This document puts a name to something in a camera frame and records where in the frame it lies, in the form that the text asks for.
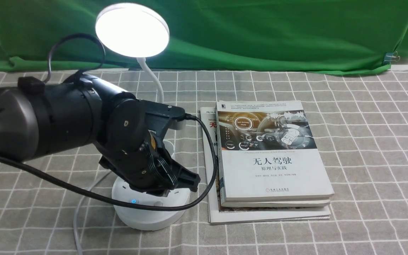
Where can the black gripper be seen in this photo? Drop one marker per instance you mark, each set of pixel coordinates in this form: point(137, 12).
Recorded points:
point(136, 156)

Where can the white desk lamp with sockets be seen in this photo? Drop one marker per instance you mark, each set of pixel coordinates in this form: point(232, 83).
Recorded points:
point(136, 31)

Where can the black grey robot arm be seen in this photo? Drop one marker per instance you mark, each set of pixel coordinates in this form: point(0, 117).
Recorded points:
point(38, 120)

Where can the thin bottom magazine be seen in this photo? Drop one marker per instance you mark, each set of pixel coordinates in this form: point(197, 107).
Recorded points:
point(224, 215)

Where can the white self-driving textbook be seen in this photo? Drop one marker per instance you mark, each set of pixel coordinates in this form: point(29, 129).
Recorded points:
point(255, 126)

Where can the white middle book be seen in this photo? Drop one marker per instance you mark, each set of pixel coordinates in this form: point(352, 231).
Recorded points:
point(278, 203)

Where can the green backdrop cloth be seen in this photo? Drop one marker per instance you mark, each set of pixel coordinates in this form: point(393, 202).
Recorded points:
point(325, 36)

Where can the grey checked tablecloth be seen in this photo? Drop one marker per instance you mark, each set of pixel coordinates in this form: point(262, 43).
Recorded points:
point(361, 130)

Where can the blue binder clip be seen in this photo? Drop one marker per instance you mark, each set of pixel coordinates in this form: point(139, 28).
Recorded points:
point(390, 58)

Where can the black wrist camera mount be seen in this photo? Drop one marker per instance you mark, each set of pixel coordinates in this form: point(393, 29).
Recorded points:
point(159, 118)

